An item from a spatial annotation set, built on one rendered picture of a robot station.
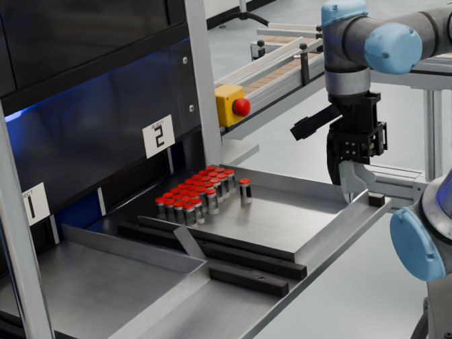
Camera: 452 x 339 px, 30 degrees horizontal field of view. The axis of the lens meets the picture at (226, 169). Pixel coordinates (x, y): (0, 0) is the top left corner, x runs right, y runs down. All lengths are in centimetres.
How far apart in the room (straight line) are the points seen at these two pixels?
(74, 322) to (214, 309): 22
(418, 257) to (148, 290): 43
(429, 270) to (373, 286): 176
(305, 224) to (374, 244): 176
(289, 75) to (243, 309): 102
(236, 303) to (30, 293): 63
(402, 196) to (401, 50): 127
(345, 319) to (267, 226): 135
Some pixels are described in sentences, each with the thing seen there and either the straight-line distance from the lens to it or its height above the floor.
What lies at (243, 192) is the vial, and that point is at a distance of 162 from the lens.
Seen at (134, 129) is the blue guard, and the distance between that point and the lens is 158.
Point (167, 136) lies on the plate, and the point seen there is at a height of 101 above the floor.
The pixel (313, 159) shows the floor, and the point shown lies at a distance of 408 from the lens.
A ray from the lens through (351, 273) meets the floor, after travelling 310.
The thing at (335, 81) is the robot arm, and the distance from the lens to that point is 140.
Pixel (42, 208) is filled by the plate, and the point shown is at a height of 101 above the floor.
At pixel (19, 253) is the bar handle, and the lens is 72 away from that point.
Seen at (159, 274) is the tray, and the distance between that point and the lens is 143.
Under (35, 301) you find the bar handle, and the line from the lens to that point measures 74.
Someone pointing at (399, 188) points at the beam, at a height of 52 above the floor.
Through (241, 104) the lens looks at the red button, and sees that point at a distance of 179.
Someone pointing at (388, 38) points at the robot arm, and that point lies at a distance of 128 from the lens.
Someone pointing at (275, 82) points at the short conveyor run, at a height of 93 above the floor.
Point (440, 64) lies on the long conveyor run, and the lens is 229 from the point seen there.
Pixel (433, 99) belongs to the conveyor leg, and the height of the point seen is 80.
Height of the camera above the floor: 158
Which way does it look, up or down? 23 degrees down
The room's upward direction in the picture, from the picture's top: 7 degrees counter-clockwise
